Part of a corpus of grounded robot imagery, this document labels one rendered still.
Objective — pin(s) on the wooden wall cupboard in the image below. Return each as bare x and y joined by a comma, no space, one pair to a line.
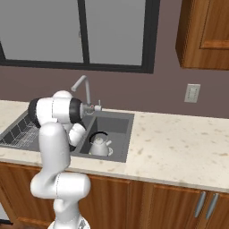
205,32

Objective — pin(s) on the grey metal tap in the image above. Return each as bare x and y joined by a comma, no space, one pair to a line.
87,89

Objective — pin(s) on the dark grey double sink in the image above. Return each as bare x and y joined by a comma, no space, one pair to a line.
119,137

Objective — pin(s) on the grey wall socket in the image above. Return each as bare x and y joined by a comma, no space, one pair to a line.
192,93

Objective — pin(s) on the black framed window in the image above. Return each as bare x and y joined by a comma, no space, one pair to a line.
86,32

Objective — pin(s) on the wooden base cupboard door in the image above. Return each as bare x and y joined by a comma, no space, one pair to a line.
222,214
107,202
173,208
18,190

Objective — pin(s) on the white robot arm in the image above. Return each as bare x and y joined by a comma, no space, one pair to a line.
53,149

